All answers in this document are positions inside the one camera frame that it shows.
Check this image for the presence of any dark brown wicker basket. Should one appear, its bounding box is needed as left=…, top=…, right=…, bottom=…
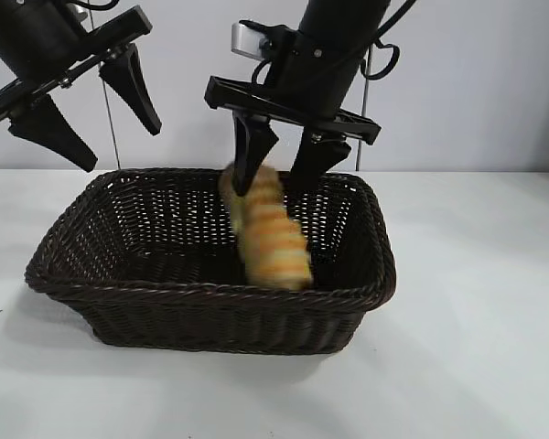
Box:
left=24, top=167, right=398, bottom=356

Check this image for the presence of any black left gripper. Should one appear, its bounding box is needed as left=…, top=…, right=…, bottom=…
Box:
left=0, top=0, right=163, bottom=174

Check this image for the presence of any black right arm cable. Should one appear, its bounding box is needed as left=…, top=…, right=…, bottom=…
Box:
left=347, top=0, right=417, bottom=81

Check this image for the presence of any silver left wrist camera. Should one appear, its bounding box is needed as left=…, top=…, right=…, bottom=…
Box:
left=66, top=0, right=92, bottom=22

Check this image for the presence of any long striped bread loaf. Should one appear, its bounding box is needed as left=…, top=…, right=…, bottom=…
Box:
left=218, top=162, right=315, bottom=292

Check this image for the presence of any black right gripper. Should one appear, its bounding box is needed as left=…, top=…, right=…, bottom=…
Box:
left=204, top=0, right=393, bottom=198

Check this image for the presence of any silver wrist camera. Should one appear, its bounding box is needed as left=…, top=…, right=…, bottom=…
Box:
left=66, top=0, right=92, bottom=22
left=231, top=20, right=303, bottom=88

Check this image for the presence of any thin grey vertical rod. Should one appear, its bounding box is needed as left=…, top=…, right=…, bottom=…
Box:
left=355, top=45, right=372, bottom=171
left=99, top=77, right=123, bottom=169

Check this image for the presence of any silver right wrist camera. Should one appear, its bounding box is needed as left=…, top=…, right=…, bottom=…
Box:
left=231, top=20, right=303, bottom=88

